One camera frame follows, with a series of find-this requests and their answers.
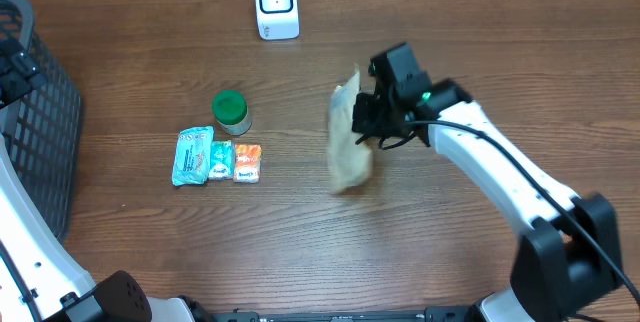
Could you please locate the large teal wipes pack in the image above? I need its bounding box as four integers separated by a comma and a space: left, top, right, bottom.
172, 126, 214, 187

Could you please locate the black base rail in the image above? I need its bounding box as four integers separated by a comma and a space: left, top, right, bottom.
211, 306, 475, 322

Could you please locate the green lid jar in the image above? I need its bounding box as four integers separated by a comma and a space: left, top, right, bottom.
212, 90, 252, 136

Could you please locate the orange tissue pack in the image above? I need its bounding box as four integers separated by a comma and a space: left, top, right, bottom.
233, 144, 262, 183

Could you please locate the teal tissue pack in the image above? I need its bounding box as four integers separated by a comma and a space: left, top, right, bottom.
208, 141, 235, 180

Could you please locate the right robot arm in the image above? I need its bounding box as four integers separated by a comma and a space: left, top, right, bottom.
352, 43, 638, 321

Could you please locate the dark grey plastic basket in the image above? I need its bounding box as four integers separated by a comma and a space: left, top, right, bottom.
1, 0, 84, 241

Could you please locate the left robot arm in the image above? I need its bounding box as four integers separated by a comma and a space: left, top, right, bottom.
1, 35, 195, 321

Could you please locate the white barcode scanner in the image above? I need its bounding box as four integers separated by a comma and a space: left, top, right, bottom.
255, 0, 300, 41

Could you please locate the beige plastic pouch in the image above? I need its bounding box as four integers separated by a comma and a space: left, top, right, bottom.
326, 64, 373, 194

